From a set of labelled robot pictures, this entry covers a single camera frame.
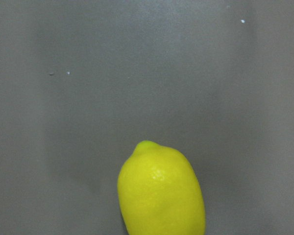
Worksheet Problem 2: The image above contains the yellow lemon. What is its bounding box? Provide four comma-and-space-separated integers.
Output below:
117, 141, 205, 235

